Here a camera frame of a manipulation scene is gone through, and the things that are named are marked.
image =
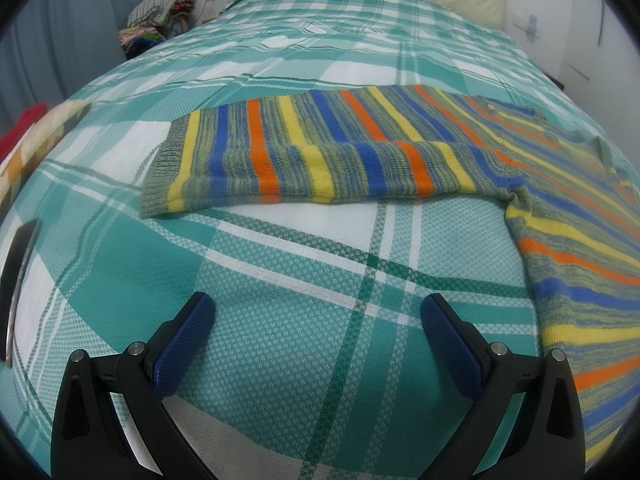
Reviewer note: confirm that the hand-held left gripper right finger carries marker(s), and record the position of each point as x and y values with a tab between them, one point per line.
450	345

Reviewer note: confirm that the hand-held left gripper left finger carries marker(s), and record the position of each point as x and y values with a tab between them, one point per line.
185	342

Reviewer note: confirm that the striped knit sweater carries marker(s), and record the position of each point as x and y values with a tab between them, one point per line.
350	160

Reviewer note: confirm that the pile of colourful clothes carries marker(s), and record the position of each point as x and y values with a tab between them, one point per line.
142	40

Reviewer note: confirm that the teal plaid bed sheet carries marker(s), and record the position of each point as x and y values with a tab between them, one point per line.
300	335

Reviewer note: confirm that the black phone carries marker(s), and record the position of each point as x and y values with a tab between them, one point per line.
15	285

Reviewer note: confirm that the yellow checked cloth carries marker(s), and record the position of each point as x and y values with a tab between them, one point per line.
45	135

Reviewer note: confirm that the red cloth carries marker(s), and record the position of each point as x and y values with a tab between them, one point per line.
20	130

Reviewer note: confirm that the grey curtain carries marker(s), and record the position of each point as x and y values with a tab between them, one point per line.
60	50

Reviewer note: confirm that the grey checked cloth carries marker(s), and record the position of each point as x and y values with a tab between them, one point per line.
160	5

